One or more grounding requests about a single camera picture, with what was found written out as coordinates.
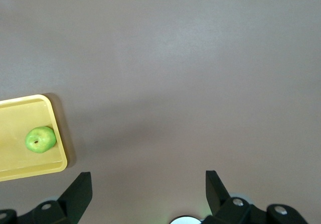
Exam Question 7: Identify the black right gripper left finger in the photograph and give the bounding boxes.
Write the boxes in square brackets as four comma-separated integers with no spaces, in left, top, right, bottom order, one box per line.
[0,171,93,224]

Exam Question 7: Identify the yellow plastic tray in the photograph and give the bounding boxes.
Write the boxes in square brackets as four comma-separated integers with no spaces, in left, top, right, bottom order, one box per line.
[0,94,68,182]

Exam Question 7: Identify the green apple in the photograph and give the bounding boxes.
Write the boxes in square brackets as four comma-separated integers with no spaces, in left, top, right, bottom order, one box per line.
[25,126,56,154]

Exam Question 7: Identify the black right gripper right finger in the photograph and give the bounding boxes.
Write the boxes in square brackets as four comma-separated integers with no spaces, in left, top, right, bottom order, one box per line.
[203,170,309,224]

